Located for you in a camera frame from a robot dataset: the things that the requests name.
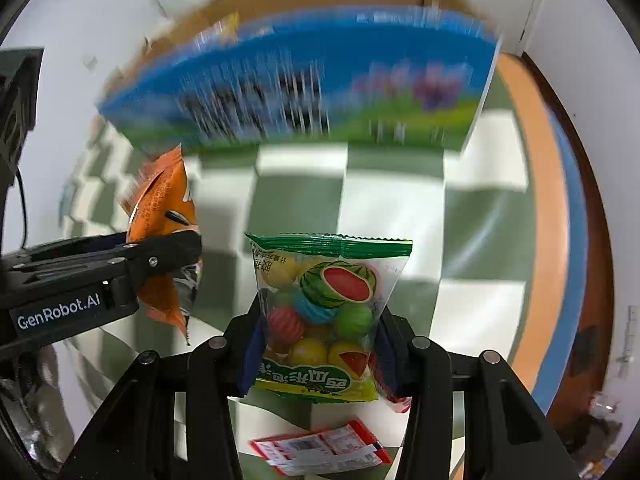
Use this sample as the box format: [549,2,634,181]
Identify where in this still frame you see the orange snack packet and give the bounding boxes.
[120,146,203,337]

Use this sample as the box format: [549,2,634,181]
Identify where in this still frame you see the red white snack packet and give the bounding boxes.
[250,418,392,477]

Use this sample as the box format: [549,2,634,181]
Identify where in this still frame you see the watermelon gum candy bag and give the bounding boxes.
[247,233,413,403]

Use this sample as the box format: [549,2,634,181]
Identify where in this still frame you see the blue bed sheet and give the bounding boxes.
[533,105,589,416]

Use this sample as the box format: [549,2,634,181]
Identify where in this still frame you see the green white checkered blanket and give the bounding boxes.
[56,52,572,480]

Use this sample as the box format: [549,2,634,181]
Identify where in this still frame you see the brown cardboard box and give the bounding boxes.
[98,0,502,153]

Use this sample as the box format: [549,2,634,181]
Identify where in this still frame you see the black cable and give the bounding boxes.
[13,164,30,252]

